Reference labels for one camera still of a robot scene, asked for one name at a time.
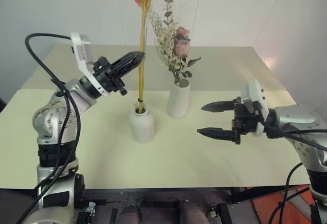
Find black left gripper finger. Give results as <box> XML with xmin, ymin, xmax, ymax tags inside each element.
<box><xmin>110</xmin><ymin>51</ymin><xmax>144</xmax><ymax>71</ymax></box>
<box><xmin>114</xmin><ymin>53</ymin><xmax>146</xmax><ymax>78</ymax></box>

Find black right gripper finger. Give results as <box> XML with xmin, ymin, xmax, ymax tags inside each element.
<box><xmin>201</xmin><ymin>99</ymin><xmax>237</xmax><ymax>114</ymax></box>
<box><xmin>197</xmin><ymin>127</ymin><xmax>238</xmax><ymax>143</ymax></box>

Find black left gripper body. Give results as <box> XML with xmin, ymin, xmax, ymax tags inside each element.
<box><xmin>92</xmin><ymin>55</ymin><xmax>128</xmax><ymax>97</ymax></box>

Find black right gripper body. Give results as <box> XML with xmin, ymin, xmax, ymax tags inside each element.
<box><xmin>230</xmin><ymin>96</ymin><xmax>264</xmax><ymax>146</ymax></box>

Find yellow-stemmed red flower bouquet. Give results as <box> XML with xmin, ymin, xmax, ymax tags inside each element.
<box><xmin>132</xmin><ymin>0</ymin><xmax>170</xmax><ymax>114</ymax></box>

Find white cylinder vase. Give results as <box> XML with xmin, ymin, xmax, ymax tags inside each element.
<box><xmin>166</xmin><ymin>77</ymin><xmax>191</xmax><ymax>119</ymax></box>

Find dried pink rose bouquet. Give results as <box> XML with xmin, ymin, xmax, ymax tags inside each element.
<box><xmin>149</xmin><ymin>0</ymin><xmax>202</xmax><ymax>85</ymax></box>

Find white rounded bottle vase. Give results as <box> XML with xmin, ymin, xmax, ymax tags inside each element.
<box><xmin>129</xmin><ymin>101</ymin><xmax>156</xmax><ymax>144</ymax></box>

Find orange panel under table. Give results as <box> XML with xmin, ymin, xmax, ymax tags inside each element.
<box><xmin>250</xmin><ymin>185</ymin><xmax>315</xmax><ymax>224</ymax></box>

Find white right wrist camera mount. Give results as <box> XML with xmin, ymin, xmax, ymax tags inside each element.
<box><xmin>241</xmin><ymin>79</ymin><xmax>270</xmax><ymax>137</ymax></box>

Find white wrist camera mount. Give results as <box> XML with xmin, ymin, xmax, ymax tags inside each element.
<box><xmin>241</xmin><ymin>79</ymin><xmax>270</xmax><ymax>137</ymax></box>
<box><xmin>70</xmin><ymin>32</ymin><xmax>112</xmax><ymax>98</ymax></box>

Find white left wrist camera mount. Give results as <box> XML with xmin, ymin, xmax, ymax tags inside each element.
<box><xmin>70</xmin><ymin>32</ymin><xmax>112</xmax><ymax>98</ymax></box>

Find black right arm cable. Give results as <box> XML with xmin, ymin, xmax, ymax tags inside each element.
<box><xmin>258</xmin><ymin>120</ymin><xmax>327</xmax><ymax>224</ymax></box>

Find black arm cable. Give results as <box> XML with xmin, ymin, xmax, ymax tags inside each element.
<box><xmin>25</xmin><ymin>32</ymin><xmax>82</xmax><ymax>211</ymax></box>
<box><xmin>258</xmin><ymin>120</ymin><xmax>327</xmax><ymax>224</ymax></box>

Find black metal frame bar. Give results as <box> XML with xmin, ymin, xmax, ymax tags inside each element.
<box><xmin>230</xmin><ymin>187</ymin><xmax>256</xmax><ymax>205</ymax></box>

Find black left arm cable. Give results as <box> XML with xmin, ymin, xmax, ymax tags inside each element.
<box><xmin>25</xmin><ymin>32</ymin><xmax>82</xmax><ymax>211</ymax></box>

